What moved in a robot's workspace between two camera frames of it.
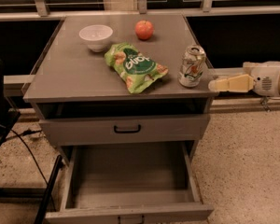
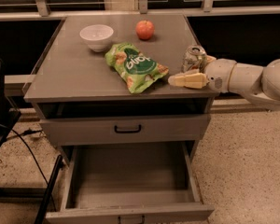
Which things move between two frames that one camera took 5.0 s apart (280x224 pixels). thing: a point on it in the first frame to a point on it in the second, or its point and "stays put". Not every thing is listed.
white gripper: (266, 79) to (219, 74)
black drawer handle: (127, 131) stays put
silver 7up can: (192, 65) stays put
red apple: (144, 29) stays put
